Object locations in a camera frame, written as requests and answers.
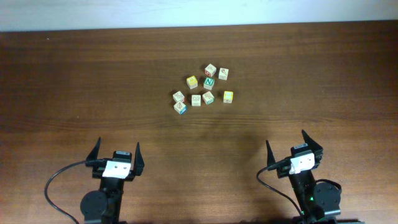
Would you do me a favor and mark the block with red side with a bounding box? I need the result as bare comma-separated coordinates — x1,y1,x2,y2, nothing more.
205,63,217,77

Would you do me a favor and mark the green sided picture block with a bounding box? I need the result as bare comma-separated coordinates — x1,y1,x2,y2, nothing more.
202,91,215,105

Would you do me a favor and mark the yellow framed wooden block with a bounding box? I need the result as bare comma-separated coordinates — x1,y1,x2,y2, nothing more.
223,91,233,103

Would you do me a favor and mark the bunny picture wooden block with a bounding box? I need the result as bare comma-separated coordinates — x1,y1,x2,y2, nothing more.
172,91,185,103

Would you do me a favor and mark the leaf picture blue block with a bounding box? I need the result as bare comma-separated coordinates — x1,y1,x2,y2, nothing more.
174,101,187,114

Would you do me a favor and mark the green letter N block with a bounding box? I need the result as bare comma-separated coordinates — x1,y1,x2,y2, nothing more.
203,77,215,90

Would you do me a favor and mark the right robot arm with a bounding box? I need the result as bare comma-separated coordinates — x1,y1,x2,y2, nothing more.
256,131,342,223

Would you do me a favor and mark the carrot picture wooden block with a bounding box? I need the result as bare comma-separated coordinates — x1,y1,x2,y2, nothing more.
218,68,229,80

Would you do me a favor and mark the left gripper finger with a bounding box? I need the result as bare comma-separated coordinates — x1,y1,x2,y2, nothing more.
86,138,101,162
133,142,145,176

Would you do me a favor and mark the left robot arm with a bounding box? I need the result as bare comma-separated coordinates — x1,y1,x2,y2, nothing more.
80,140,145,224

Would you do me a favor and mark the black cable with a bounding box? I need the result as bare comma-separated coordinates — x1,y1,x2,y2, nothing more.
44,159,108,224
256,158,343,218

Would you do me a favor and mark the pretzel picture wooden block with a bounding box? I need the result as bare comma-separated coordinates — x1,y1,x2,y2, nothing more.
191,95,201,106

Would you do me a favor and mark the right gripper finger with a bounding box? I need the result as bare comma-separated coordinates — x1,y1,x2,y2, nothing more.
302,130,323,163
266,140,275,167

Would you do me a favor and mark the left black cable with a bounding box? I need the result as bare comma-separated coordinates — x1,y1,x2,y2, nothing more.
44,159,108,224

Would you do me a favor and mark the right black cable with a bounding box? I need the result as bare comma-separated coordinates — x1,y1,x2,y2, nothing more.
256,158,343,218

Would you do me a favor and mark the yellow framed letter block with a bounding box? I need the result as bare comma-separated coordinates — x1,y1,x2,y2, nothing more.
187,76,198,90

